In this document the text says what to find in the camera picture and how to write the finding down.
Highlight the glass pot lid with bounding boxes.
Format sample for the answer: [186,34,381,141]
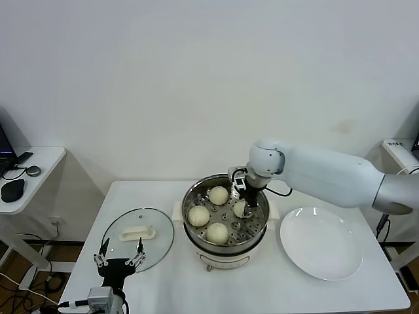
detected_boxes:
[103,207,175,273]

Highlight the thin black desk cable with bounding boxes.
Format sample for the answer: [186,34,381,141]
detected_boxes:
[1,165,29,181]

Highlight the steel perforated steamer basket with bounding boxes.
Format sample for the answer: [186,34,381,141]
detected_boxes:
[181,175,270,254]

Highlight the white steamed baozi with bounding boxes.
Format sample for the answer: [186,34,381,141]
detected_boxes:
[206,222,229,245]
[208,186,229,206]
[232,201,249,218]
[187,205,210,227]

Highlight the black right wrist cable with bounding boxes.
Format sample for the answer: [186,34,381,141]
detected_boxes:
[264,186,293,198]

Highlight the dark laptop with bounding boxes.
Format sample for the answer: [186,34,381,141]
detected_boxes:
[0,123,17,167]

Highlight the left wrist cable connector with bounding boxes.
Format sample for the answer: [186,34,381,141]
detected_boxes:
[58,299,89,308]

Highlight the white round plate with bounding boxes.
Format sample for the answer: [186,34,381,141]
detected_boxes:
[279,206,364,281]

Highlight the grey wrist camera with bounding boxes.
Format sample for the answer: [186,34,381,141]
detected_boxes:
[87,287,115,308]
[228,166,248,190]

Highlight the white side table with laptop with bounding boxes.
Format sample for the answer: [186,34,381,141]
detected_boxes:
[0,147,78,273]

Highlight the white electric steamer pot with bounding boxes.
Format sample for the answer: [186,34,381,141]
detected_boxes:
[172,199,280,272]

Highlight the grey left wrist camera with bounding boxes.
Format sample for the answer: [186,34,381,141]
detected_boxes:
[87,287,115,308]

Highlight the black cable under table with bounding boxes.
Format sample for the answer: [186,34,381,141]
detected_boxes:
[14,232,53,253]

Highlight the black cable with adapter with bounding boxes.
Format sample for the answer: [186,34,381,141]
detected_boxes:
[376,212,392,243]

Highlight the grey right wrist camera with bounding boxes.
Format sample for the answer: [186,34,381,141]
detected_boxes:
[228,166,248,190]

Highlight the black coiled floor cable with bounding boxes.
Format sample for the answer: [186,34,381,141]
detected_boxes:
[42,274,66,295]

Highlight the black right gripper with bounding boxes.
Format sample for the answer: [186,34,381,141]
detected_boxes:
[243,184,261,219]

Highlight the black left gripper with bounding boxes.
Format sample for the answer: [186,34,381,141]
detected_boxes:
[93,237,147,289]

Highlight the white floor cable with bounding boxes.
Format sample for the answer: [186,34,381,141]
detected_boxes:
[0,273,60,304]

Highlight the black computer mouse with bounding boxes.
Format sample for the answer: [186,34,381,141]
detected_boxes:
[0,179,26,203]

